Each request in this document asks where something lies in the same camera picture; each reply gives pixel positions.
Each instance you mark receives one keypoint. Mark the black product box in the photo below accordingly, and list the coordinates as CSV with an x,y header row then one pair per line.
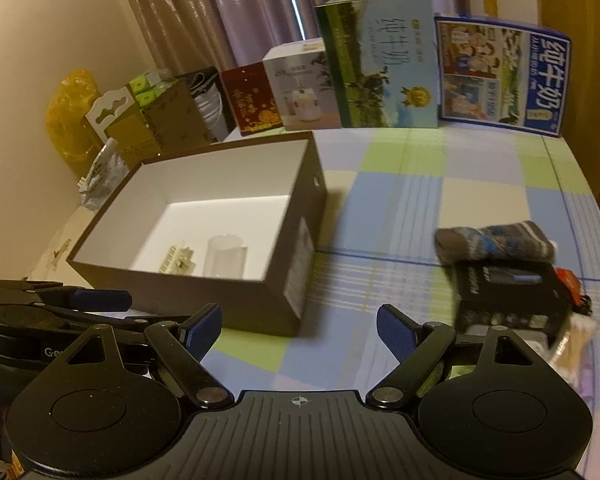
x,y
505,300

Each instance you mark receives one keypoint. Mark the cotton swab container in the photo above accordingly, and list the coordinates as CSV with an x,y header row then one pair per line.
x,y
572,345

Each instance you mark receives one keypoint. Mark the red gold gift box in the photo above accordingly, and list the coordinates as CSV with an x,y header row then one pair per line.
x,y
250,100

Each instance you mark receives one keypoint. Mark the green milk carton box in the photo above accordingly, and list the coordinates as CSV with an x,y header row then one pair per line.
x,y
380,70

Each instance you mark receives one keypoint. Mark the yellow plastic bag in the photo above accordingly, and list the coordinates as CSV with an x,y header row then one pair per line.
x,y
67,120

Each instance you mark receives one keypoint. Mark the purple curtain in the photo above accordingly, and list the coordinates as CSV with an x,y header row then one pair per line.
x,y
230,10

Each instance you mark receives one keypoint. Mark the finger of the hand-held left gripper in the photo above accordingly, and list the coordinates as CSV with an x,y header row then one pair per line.
x,y
105,300
130,325

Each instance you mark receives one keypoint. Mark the brown cardboard storage box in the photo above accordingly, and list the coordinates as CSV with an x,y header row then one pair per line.
x,y
300,260

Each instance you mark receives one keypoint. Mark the green tissue packs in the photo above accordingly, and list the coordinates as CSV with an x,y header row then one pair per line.
x,y
145,87

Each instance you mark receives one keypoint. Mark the beige flat carton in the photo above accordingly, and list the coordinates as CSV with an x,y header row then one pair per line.
x,y
55,250

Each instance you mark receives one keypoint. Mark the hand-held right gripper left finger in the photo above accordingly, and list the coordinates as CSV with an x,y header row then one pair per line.
x,y
205,325

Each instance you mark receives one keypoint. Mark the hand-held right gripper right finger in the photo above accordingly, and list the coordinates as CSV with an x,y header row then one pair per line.
x,y
395,331

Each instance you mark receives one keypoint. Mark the red snack packet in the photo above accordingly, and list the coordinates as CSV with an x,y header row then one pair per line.
x,y
566,282

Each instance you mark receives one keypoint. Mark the blue milk carton box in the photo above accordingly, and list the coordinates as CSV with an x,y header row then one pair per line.
x,y
500,80

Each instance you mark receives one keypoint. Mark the grey patterned sock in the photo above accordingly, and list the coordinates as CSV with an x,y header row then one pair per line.
x,y
495,242

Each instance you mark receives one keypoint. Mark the black and white bag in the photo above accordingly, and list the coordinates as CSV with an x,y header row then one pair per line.
x,y
210,110

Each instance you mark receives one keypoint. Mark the cream hair clip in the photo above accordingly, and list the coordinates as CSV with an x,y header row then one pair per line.
x,y
177,260

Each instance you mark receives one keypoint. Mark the white appliance box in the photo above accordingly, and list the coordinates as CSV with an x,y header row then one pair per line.
x,y
300,90

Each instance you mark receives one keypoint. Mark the clear plastic cup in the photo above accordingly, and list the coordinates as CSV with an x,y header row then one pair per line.
x,y
222,257

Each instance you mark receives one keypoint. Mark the white plastic bag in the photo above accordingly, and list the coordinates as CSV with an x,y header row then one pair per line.
x,y
102,175

